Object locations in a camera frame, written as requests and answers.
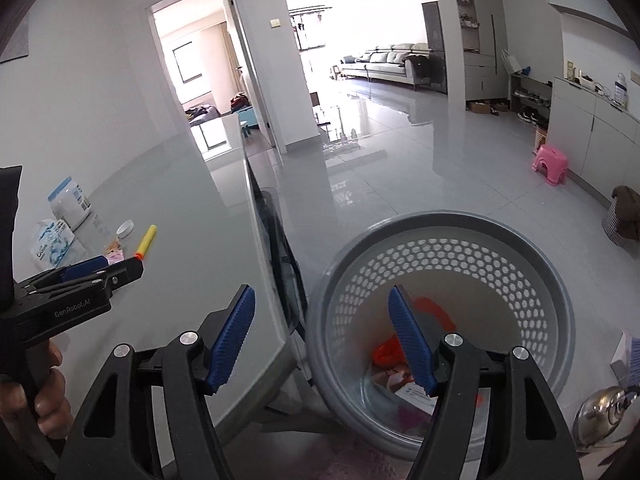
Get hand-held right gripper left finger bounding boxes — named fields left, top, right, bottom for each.
left=56, top=284, right=257, bottom=480

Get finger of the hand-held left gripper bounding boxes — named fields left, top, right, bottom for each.
left=30, top=259, right=145, bottom=295
left=20, top=255, right=109, bottom=295

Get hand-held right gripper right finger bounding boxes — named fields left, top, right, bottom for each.
left=387, top=284, right=585, bottom=480

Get red plastic bag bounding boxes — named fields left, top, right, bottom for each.
left=371, top=296, right=457, bottom=376

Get yellow foam dart orange tip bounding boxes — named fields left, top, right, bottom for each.
left=131, top=224, right=158, bottom=261

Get long red cardboard box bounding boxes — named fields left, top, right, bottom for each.
left=374, top=366, right=418, bottom=393

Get blue white mask packet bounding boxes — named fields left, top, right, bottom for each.
left=395, top=384, right=437, bottom=416

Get grey perforated plastic basket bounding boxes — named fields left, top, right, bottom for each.
left=305, top=210, right=576, bottom=463

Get person's left hand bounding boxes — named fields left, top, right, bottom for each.
left=0, top=337, right=69, bottom=438

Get white blue tissue pack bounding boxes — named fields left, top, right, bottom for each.
left=31, top=218, right=76, bottom=268

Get white jar blue lid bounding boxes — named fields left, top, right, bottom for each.
left=47, top=176, right=92, bottom=231

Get bed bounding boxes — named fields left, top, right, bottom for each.
left=185, top=105, right=221, bottom=126

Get steel kettle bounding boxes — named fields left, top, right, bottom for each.
left=572, top=385, right=640, bottom=448

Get white box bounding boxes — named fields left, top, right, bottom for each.
left=610, top=332, right=640, bottom=386

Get pink plastic stool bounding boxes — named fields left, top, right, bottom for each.
left=531, top=144, right=570, bottom=186

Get white door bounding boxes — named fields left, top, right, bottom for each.
left=225, top=0, right=276, bottom=151

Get striped basket with brown cloth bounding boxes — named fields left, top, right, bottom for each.
left=601, top=185, right=640, bottom=247

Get cardboard boxes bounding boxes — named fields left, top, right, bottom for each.
left=466, top=101, right=511, bottom=116

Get shoe rack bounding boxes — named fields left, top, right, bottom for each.
left=509, top=72, right=553, bottom=123

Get dark jacket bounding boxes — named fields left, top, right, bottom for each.
left=404, top=54, right=446, bottom=92

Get white shelf unit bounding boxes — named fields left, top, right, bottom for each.
left=447, top=0, right=511, bottom=103

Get white sideboard cabinet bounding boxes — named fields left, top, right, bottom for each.
left=547, top=77, right=640, bottom=211

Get grey sofa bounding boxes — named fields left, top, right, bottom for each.
left=340, top=42, right=433, bottom=86

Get white paper bag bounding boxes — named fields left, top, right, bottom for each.
left=500, top=49, right=523, bottom=76

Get dark tall cabinet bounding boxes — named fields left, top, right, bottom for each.
left=421, top=1, right=448, bottom=93

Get clear water bottle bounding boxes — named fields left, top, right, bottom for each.
left=612, top=72, right=630, bottom=111

